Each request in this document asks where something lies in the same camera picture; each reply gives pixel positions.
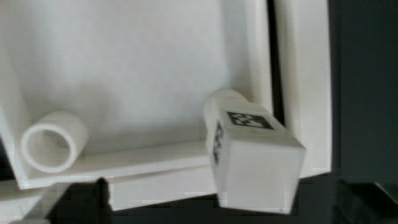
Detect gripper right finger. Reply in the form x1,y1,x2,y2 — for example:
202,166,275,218
334,181,398,224

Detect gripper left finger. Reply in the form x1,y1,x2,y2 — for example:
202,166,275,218
23,178,113,224

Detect white L-shaped obstacle fence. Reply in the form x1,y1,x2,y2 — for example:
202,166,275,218
0,0,334,224

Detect white square table top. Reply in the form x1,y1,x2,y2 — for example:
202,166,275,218
0,0,271,189

